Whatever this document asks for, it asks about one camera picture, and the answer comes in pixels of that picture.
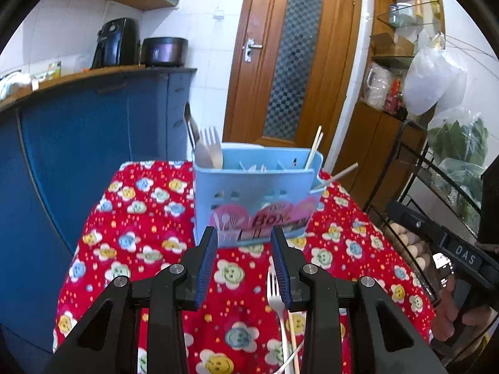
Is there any bag of green vegetables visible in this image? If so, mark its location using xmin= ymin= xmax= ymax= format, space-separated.
xmin=427 ymin=108 xmax=490 ymax=165
xmin=440 ymin=158 xmax=487 ymax=219

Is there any metal serving spoon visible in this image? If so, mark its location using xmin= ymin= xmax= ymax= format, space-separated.
xmin=183 ymin=103 xmax=201 ymax=153

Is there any black wire rack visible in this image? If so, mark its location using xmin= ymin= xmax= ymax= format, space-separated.
xmin=364 ymin=120 xmax=499 ymax=320

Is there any red floral tablecloth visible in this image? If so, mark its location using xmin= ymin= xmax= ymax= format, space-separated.
xmin=52 ymin=160 xmax=437 ymax=374

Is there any blue plastic utensil box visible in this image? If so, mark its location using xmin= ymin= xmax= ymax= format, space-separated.
xmin=193 ymin=146 xmax=324 ymax=247

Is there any person's right hand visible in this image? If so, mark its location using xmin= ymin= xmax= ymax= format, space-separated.
xmin=432 ymin=271 xmax=497 ymax=345

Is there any white plastic container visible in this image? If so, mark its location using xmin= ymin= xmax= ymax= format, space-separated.
xmin=221 ymin=142 xmax=266 ymax=151

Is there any white plastic fork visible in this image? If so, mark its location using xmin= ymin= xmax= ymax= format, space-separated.
xmin=266 ymin=271 xmax=298 ymax=374

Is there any blue kitchen counter cabinet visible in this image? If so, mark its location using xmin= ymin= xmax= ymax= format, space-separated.
xmin=0 ymin=67 xmax=198 ymax=359

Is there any white cloth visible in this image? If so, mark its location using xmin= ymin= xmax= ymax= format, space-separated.
xmin=0 ymin=71 xmax=32 ymax=100

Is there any wooden chopstick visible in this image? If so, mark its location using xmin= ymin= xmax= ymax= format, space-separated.
xmin=304 ymin=126 xmax=322 ymax=171
xmin=313 ymin=162 xmax=359 ymax=190
xmin=287 ymin=312 xmax=301 ymax=374
xmin=308 ymin=132 xmax=324 ymax=171

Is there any black air fryer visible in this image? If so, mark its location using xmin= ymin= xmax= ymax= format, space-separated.
xmin=91 ymin=17 xmax=141 ymax=70

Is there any pile of eggs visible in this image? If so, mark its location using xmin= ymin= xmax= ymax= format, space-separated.
xmin=384 ymin=221 xmax=430 ymax=274

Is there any cardboard box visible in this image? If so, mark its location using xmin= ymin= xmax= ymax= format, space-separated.
xmin=369 ymin=32 xmax=414 ymax=59

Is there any red bottle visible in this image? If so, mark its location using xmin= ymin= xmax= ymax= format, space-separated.
xmin=385 ymin=72 xmax=402 ymax=115

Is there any dark rice cooker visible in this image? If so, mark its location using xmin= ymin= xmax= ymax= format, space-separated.
xmin=140 ymin=37 xmax=189 ymax=68

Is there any white plastic bag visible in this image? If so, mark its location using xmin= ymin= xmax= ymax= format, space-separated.
xmin=403 ymin=44 xmax=469 ymax=116

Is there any metal door handle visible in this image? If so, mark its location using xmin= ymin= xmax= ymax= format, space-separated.
xmin=242 ymin=38 xmax=263 ymax=63

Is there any wooden shelf unit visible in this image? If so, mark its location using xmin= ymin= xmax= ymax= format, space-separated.
xmin=342 ymin=0 xmax=447 ymax=212

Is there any wooden spoon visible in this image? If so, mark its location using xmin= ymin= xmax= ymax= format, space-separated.
xmin=194 ymin=141 xmax=213 ymax=170

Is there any wooden door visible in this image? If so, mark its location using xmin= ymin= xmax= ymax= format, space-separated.
xmin=223 ymin=0 xmax=363 ymax=149

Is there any white plastic jug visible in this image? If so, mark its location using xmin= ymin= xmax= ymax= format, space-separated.
xmin=360 ymin=63 xmax=393 ymax=110

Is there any wooden fork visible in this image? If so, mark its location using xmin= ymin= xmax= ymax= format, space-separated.
xmin=200 ymin=126 xmax=224 ymax=170

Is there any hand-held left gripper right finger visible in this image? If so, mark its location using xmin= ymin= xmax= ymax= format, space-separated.
xmin=270 ymin=227 xmax=449 ymax=374

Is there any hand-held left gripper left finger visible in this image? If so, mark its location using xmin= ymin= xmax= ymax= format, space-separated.
xmin=43 ymin=226 xmax=219 ymax=374

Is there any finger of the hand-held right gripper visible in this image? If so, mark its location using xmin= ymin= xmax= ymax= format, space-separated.
xmin=385 ymin=201 xmax=447 ymax=247

